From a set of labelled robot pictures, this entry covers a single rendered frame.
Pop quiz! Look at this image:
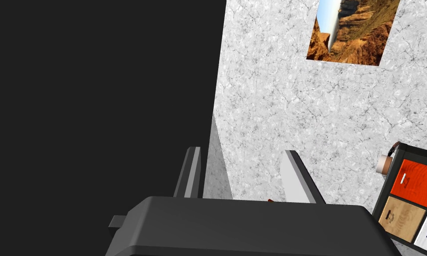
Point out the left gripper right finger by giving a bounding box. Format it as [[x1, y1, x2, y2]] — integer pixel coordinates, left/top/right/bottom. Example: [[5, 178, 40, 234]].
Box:
[[279, 149, 327, 205]]

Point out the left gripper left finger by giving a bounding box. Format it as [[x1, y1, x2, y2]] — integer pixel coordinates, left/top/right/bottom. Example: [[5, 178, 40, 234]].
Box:
[[173, 146, 202, 199]]

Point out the black dresser with coloured drawers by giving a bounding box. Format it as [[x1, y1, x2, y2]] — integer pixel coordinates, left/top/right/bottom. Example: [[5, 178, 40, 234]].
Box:
[[371, 141, 427, 256]]

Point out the canyon landscape wall picture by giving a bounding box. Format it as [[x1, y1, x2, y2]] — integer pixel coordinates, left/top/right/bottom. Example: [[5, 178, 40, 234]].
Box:
[[306, 0, 401, 67]]

